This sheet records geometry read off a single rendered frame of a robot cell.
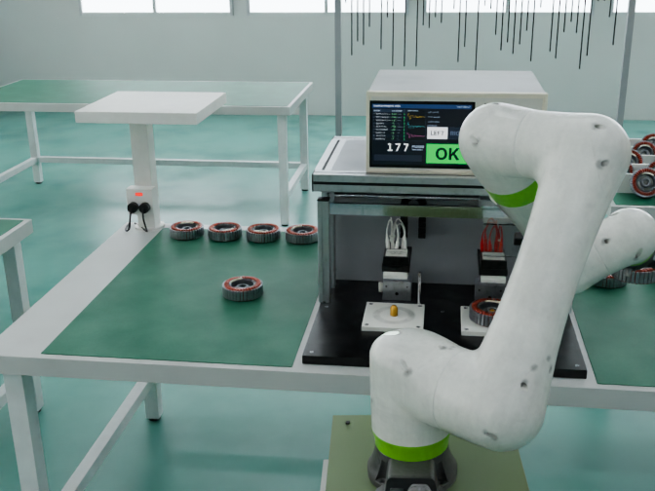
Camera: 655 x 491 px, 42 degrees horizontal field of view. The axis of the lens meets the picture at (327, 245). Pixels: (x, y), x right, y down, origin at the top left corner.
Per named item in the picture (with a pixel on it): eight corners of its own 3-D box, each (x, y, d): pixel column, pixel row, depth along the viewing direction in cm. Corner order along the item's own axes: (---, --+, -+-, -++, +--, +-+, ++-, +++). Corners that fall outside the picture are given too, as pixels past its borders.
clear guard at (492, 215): (595, 260, 186) (597, 235, 184) (482, 256, 189) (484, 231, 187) (574, 214, 216) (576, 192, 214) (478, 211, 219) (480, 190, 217)
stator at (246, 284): (271, 294, 235) (271, 283, 233) (239, 306, 228) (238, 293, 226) (247, 283, 242) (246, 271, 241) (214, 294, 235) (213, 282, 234)
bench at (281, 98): (292, 228, 520) (289, 106, 495) (-28, 217, 547) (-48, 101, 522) (314, 188, 604) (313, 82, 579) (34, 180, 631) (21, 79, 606)
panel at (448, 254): (564, 288, 231) (574, 182, 221) (325, 279, 240) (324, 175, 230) (564, 286, 233) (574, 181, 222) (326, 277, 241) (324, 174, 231)
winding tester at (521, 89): (542, 176, 210) (548, 94, 203) (366, 172, 215) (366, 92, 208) (527, 141, 246) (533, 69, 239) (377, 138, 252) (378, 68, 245)
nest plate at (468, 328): (524, 338, 203) (524, 333, 203) (461, 335, 205) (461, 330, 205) (520, 312, 217) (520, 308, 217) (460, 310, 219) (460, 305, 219)
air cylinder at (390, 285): (410, 301, 225) (410, 282, 223) (382, 299, 226) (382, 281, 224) (411, 293, 229) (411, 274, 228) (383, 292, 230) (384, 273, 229)
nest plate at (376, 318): (422, 333, 206) (423, 328, 206) (361, 330, 208) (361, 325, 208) (424, 308, 220) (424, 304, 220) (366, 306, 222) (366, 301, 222)
